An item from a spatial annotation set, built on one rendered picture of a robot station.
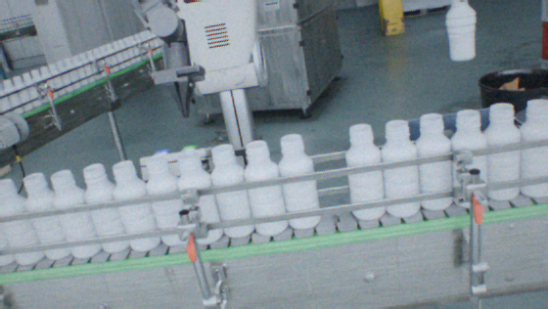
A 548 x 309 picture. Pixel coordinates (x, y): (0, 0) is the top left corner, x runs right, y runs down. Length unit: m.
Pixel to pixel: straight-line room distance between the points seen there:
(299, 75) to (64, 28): 3.39
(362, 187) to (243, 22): 0.67
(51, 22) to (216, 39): 5.56
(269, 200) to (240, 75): 0.61
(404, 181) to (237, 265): 0.32
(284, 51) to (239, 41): 3.14
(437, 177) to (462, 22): 0.52
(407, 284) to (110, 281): 0.54
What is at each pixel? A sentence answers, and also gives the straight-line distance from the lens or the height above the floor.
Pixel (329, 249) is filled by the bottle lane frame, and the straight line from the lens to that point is 0.86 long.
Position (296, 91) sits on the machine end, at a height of 0.29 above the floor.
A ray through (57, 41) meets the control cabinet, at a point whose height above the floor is 1.00.
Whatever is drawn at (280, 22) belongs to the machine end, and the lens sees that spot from 4.45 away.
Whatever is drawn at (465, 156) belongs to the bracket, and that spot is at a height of 1.11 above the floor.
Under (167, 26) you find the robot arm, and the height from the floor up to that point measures 1.37.
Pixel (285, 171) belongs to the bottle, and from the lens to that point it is 0.82.
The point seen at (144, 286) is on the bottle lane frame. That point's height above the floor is 0.94.
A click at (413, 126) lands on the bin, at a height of 0.93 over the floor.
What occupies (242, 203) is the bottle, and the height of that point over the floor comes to 1.07.
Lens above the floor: 1.45
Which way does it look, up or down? 21 degrees down
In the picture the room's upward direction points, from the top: 11 degrees counter-clockwise
